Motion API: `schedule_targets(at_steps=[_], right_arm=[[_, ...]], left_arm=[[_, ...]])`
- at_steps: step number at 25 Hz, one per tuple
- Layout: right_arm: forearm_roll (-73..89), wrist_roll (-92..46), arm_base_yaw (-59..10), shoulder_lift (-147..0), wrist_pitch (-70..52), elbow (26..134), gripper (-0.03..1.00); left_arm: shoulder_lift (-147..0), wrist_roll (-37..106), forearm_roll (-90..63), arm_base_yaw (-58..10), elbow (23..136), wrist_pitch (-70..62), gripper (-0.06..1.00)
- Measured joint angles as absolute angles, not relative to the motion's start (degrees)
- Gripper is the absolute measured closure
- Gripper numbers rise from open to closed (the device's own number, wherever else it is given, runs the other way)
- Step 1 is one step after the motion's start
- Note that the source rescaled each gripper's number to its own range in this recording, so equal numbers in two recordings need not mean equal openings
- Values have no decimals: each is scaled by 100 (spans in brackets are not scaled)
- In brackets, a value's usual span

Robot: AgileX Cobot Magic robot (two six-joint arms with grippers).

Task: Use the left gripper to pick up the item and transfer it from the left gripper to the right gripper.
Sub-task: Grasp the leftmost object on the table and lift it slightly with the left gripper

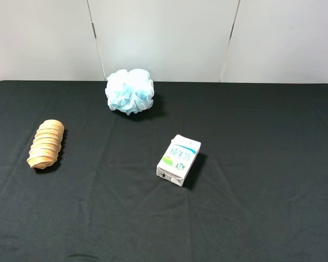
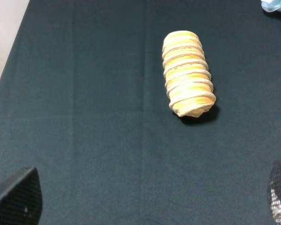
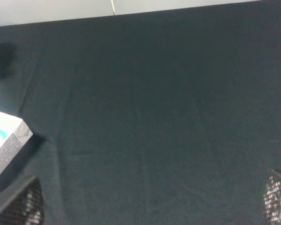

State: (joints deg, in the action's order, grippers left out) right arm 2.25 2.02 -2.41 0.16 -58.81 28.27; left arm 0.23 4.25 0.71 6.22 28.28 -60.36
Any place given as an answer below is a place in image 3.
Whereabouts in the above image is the black tablecloth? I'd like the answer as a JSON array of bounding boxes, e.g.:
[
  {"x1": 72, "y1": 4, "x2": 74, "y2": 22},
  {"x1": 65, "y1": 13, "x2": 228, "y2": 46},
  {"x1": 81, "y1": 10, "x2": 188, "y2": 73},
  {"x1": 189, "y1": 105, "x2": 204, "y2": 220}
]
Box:
[{"x1": 0, "y1": 0, "x2": 281, "y2": 225}]

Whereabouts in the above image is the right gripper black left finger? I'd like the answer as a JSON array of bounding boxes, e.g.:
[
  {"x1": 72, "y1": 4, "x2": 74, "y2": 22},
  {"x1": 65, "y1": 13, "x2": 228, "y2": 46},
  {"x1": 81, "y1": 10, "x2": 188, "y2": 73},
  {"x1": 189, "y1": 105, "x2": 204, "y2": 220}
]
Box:
[{"x1": 0, "y1": 176, "x2": 45, "y2": 225}]

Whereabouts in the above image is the white milk carton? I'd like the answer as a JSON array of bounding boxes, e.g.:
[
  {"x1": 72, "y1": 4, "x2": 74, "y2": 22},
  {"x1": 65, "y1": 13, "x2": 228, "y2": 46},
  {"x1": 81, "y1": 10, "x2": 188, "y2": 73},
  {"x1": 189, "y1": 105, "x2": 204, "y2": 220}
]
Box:
[{"x1": 0, "y1": 112, "x2": 33, "y2": 175}]

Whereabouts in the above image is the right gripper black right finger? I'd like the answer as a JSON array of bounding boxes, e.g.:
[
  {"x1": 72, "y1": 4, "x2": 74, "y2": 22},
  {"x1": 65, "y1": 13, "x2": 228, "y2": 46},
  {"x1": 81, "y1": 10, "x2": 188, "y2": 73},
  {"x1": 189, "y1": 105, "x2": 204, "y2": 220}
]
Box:
[{"x1": 263, "y1": 168, "x2": 281, "y2": 225}]

